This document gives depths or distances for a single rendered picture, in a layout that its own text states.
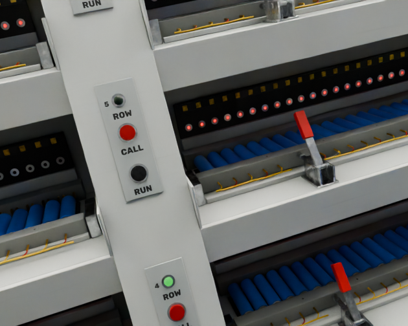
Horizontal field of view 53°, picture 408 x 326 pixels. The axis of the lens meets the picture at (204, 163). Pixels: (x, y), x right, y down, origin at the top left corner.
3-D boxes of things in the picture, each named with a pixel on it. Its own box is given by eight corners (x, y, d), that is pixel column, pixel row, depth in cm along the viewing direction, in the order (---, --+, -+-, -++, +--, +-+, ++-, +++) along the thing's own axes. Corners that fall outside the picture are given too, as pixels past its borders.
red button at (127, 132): (137, 138, 42) (133, 123, 42) (122, 141, 41) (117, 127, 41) (136, 138, 43) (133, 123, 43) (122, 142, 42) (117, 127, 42)
